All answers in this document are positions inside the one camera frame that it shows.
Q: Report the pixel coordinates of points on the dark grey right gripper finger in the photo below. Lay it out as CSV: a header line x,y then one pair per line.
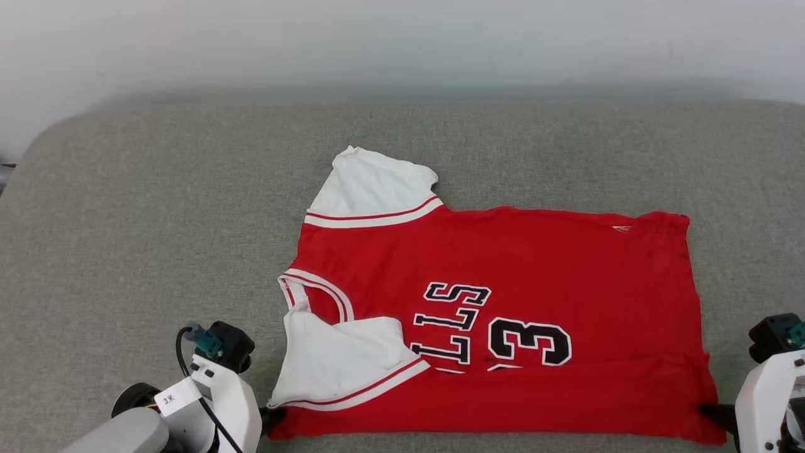
x,y
723,415

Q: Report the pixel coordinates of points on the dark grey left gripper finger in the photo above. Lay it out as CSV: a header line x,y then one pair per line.
x,y
272,418

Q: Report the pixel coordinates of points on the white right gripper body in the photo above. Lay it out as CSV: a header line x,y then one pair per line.
x,y
764,409

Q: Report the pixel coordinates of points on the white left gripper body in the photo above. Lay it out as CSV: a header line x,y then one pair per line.
x,y
233,409

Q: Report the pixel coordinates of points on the red white basketball jersey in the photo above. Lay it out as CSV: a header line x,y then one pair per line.
x,y
534,264

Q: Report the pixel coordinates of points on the grey fabric sofa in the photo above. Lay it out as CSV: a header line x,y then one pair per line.
x,y
157,251

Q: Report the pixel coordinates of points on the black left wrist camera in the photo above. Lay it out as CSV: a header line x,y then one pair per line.
x,y
236,346

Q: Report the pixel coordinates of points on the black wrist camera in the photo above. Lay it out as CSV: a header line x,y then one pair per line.
x,y
770,336
236,346

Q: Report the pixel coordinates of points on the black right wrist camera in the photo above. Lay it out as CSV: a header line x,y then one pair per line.
x,y
770,336

